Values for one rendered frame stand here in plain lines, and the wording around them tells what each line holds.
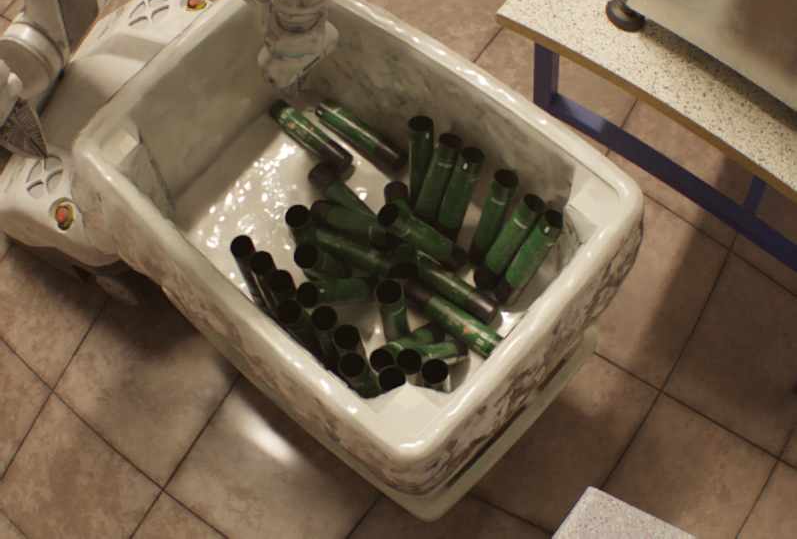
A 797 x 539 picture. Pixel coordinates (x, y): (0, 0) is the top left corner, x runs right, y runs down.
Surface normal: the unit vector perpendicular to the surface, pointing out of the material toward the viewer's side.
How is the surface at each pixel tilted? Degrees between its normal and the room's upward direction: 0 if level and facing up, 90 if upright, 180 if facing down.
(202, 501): 0
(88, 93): 0
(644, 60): 0
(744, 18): 90
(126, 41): 73
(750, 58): 90
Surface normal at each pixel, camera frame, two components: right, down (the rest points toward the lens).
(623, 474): -0.07, -0.43
